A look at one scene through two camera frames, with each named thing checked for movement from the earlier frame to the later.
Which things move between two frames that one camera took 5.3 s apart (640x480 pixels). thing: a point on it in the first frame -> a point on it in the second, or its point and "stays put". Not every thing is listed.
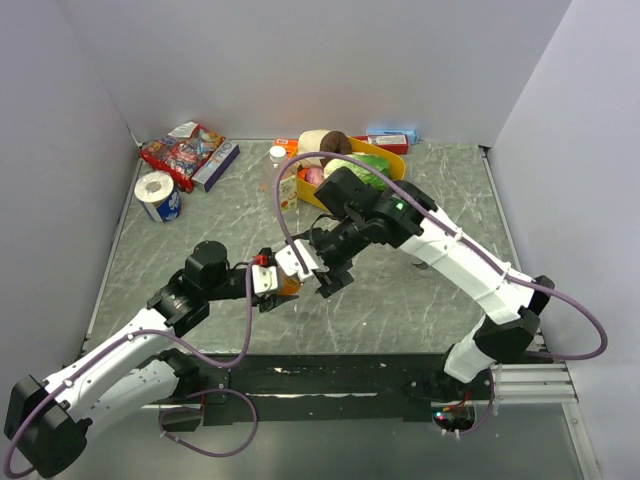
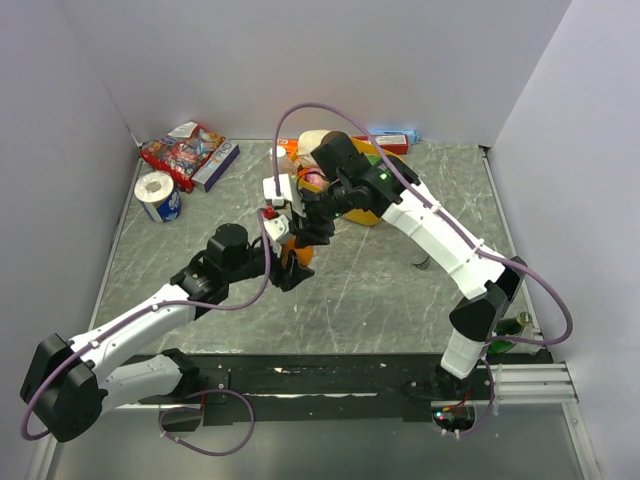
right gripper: (330, 281) -> (308, 235)
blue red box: (394, 140) stays put
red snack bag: (181, 152) stays put
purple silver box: (216, 165) stays put
